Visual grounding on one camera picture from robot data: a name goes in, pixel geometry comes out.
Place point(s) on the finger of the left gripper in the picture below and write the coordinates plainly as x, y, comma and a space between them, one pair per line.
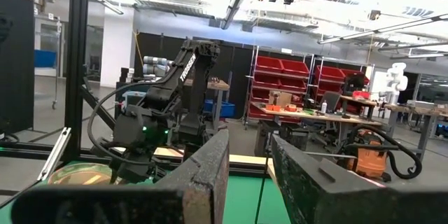
116, 175
144, 175

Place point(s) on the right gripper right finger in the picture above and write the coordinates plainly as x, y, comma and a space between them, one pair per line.
332, 199

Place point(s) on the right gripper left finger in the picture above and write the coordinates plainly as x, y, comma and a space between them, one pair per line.
140, 204

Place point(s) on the orange translucent plastic plate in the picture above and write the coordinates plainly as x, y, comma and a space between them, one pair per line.
77, 175

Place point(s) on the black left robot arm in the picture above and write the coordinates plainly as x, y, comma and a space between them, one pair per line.
189, 70

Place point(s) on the orange black shop vacuum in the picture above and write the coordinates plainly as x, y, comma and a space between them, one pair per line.
367, 162

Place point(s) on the wooden worktable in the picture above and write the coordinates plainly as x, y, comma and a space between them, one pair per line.
315, 116

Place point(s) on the green table mat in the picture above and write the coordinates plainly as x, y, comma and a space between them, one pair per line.
245, 199

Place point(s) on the white spray bottle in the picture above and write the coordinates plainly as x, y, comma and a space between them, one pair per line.
324, 108

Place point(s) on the blue plastic bin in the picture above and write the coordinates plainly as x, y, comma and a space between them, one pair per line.
224, 110
45, 59

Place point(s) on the black office chair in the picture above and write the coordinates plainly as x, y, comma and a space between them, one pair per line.
330, 99

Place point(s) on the small wooden table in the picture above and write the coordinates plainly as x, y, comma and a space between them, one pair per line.
218, 84

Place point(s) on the red tool case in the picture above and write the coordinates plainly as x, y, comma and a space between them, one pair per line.
360, 94

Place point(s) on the brown cardboard box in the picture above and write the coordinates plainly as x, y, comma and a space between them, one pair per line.
280, 98

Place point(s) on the red bin storage rack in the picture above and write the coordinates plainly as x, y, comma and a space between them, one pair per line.
280, 66
329, 75

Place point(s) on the cluttered wooden workbench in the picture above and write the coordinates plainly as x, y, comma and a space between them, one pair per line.
420, 110

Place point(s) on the white humanoid robot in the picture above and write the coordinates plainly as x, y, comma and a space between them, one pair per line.
397, 80

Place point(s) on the black cabinet panel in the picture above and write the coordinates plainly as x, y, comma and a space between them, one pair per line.
17, 59

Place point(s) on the long ceiling light bar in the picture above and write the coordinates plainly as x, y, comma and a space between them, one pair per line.
238, 0

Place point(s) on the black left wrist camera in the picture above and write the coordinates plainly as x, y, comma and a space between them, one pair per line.
129, 129

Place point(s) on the silver metal bracket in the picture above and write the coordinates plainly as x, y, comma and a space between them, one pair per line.
56, 152

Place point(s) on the black aluminium table frame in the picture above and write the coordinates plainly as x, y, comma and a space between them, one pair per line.
77, 59

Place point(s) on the black partition wall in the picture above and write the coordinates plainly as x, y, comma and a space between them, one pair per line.
238, 77

